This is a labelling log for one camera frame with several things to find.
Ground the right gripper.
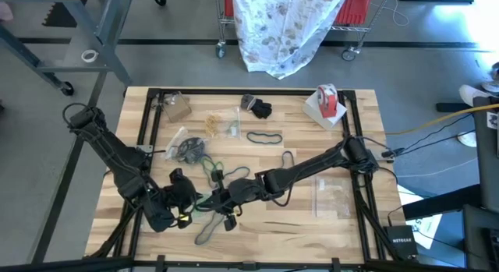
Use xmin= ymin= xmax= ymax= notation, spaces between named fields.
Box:
xmin=211 ymin=169 xmax=268 ymax=210

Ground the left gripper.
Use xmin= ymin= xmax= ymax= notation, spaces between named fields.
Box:
xmin=165 ymin=168 xmax=202 ymax=218

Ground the wide black rubber band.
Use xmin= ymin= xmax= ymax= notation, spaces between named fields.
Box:
xmin=175 ymin=145 xmax=191 ymax=164

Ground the bag of black bands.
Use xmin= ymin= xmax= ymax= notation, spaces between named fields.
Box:
xmin=181 ymin=137 xmax=207 ymax=164

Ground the black rubber band loop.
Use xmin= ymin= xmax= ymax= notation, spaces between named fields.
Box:
xmin=246 ymin=131 xmax=283 ymax=145

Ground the dark green rubber band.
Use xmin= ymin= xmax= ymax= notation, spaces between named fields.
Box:
xmin=200 ymin=155 xmax=225 ymax=187

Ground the small brown cardboard box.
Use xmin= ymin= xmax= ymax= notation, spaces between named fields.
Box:
xmin=161 ymin=90 xmax=193 ymax=124

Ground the black and gray glove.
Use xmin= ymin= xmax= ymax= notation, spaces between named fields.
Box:
xmin=239 ymin=93 xmax=273 ymax=120

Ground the white cardboard box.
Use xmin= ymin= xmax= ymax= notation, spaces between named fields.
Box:
xmin=303 ymin=90 xmax=348 ymax=131

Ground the red tape dispenser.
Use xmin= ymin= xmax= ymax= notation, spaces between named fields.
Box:
xmin=315 ymin=83 xmax=339 ymax=118

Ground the white tape roll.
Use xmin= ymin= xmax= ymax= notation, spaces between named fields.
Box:
xmin=80 ymin=48 xmax=99 ymax=64

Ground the white floral cloth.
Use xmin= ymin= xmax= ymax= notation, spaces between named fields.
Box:
xmin=231 ymin=0 xmax=350 ymax=80

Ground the black serrated foam pad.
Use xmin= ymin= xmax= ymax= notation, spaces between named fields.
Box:
xmin=41 ymin=2 xmax=79 ymax=29

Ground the white printed paper sheet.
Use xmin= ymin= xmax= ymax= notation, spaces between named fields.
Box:
xmin=397 ymin=184 xmax=444 ymax=250

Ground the black desk leg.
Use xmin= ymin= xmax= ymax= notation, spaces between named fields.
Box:
xmin=401 ymin=182 xmax=483 ymax=222

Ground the blue desk foot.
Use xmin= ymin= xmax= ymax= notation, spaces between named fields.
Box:
xmin=435 ymin=101 xmax=475 ymax=113

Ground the black computer tower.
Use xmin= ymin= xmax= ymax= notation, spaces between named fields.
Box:
xmin=472 ymin=94 xmax=499 ymax=214

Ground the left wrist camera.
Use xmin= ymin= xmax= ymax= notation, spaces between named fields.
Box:
xmin=177 ymin=212 xmax=193 ymax=230

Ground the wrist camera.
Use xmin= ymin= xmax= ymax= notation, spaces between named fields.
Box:
xmin=177 ymin=212 xmax=193 ymax=230
xmin=222 ymin=214 xmax=238 ymax=232

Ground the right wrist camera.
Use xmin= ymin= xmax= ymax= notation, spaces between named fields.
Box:
xmin=222 ymin=214 xmax=238 ymax=232

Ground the black aluminium table frame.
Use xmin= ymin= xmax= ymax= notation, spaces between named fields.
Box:
xmin=83 ymin=87 xmax=421 ymax=272

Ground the black Netgear network switch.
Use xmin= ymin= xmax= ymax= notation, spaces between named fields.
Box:
xmin=384 ymin=224 xmax=419 ymax=261

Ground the white floor cable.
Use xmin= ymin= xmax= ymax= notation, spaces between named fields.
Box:
xmin=370 ymin=0 xmax=410 ymax=27

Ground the black floor cable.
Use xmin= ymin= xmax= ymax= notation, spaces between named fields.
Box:
xmin=391 ymin=113 xmax=476 ymax=153
xmin=388 ymin=129 xmax=477 ymax=158

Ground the yellow cable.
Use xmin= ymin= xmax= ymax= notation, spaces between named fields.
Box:
xmin=384 ymin=103 xmax=499 ymax=136

